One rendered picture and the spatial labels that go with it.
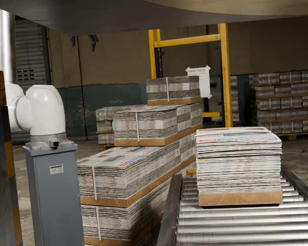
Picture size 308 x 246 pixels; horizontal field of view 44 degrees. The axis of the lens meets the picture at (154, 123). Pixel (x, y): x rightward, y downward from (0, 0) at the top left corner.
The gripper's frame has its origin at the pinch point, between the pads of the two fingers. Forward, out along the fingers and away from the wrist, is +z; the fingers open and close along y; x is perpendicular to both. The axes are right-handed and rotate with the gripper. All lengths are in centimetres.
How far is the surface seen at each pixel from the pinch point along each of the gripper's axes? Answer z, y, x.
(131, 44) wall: 352, -126, 544
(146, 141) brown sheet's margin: 44, 55, -25
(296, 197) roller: -33, 128, -102
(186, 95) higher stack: 50, 69, 40
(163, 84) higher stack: 49, 48, 46
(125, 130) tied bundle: 43, 38, -20
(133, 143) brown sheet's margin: 48, 46, -26
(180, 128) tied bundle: 52, 73, 4
